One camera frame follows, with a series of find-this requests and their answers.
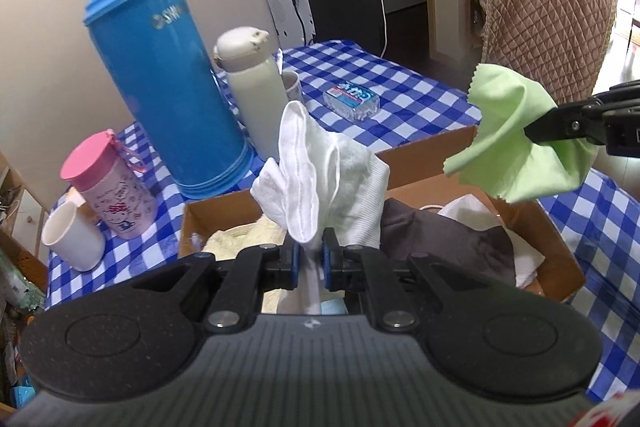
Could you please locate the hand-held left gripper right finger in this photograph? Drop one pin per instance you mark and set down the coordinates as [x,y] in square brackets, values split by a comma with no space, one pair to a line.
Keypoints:
[326,257]

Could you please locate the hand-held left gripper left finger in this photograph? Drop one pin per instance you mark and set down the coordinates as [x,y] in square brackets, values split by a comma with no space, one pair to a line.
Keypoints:
[296,257]

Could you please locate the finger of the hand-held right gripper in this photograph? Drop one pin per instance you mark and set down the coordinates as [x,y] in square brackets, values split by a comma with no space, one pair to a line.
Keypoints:
[565,122]

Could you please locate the light green cloth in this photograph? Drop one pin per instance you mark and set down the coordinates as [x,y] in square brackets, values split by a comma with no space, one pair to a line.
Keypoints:
[505,132]

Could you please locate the yellow fluffy towel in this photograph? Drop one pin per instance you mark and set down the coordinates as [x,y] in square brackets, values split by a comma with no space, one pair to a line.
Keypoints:
[235,237]

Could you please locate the white cloth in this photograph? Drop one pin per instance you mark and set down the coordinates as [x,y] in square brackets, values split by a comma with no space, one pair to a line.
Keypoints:
[310,177]
[470,212]

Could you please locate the brown cardboard box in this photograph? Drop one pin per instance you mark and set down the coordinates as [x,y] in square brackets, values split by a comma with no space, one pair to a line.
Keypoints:
[550,232]

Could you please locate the dark grey cloth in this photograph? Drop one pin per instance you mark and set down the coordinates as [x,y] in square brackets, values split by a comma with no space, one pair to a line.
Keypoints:
[440,242]

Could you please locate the blue face mask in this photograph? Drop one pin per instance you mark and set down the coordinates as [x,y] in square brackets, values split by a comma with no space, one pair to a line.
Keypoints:
[334,307]

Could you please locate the brown quilted chair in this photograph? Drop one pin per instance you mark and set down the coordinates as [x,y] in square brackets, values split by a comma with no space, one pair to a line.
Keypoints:
[540,22]

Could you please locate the white insulated bottle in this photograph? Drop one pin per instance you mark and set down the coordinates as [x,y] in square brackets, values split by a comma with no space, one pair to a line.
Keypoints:
[255,107]

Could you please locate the clear blue tissue packet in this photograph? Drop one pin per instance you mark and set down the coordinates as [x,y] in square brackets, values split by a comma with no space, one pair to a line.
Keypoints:
[352,102]

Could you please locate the small white cup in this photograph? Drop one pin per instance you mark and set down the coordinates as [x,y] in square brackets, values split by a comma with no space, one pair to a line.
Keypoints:
[292,89]

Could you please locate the blue checkered tablecloth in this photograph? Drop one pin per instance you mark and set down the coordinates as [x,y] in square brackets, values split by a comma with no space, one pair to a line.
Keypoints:
[400,87]

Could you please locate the pink lidded cup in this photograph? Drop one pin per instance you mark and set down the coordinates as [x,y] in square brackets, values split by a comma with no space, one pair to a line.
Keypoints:
[117,202]

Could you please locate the white mug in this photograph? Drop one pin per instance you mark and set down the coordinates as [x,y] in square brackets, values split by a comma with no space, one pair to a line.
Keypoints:
[75,242]

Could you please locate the blue thermos flask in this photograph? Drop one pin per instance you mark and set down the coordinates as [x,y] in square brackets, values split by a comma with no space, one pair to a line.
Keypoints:
[160,82]

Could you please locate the wooden shelf cabinet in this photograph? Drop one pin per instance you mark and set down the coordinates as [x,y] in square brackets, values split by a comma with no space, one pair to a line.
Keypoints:
[15,257]

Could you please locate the red patterned clothing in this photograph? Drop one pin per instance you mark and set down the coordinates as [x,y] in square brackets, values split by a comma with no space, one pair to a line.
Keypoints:
[615,409]

